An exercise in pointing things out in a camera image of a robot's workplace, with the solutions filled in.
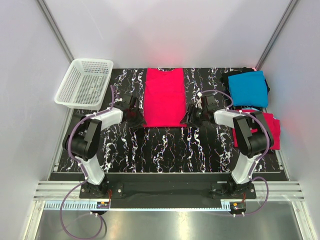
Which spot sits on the white plastic basket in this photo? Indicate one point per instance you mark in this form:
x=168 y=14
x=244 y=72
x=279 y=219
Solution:
x=85 y=83

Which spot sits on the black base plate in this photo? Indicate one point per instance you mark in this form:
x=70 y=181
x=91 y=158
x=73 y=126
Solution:
x=172 y=190

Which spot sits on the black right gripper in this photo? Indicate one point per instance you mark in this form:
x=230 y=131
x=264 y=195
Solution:
x=192 y=116

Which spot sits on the red t shirt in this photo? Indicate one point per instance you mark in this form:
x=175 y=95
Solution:
x=273 y=124
x=164 y=98

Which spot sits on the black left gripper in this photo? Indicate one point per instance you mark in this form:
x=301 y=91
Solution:
x=135 y=116

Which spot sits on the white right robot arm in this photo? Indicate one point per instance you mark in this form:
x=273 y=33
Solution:
x=253 y=135

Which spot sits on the folded red t shirt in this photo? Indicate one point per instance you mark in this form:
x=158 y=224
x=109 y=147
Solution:
x=273 y=124

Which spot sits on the folded black t shirt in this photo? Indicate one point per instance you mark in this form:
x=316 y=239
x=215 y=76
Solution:
x=225 y=77

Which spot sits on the aluminium frame rail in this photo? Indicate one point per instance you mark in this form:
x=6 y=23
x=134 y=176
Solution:
x=79 y=198

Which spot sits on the folded blue t shirt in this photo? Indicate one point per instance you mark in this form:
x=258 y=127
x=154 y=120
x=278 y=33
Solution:
x=247 y=87

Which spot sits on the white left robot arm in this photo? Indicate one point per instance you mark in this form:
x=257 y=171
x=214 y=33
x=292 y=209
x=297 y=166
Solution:
x=82 y=138

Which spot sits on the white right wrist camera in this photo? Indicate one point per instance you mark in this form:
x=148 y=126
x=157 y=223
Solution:
x=199 y=101

